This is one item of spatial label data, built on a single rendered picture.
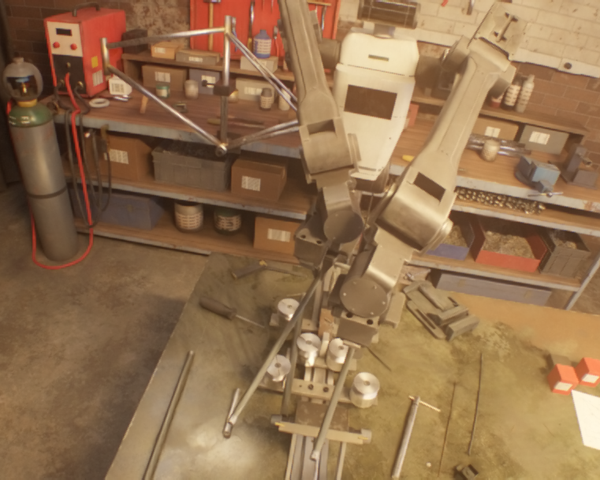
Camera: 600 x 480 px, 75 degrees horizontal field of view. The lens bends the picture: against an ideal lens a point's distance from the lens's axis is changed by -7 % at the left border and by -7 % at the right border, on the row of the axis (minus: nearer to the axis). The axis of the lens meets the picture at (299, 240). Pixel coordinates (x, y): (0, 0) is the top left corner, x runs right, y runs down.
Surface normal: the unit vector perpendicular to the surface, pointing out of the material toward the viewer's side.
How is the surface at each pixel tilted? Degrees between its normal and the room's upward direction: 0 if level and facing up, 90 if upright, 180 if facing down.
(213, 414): 0
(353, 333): 90
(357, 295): 90
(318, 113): 48
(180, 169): 90
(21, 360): 0
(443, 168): 27
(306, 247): 90
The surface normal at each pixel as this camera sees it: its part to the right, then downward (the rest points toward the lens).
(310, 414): 0.12, -0.80
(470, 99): 0.24, -0.44
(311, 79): -0.14, -0.14
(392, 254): 0.37, -0.63
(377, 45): -0.18, 0.56
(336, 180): -0.23, -0.78
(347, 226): 0.04, 0.59
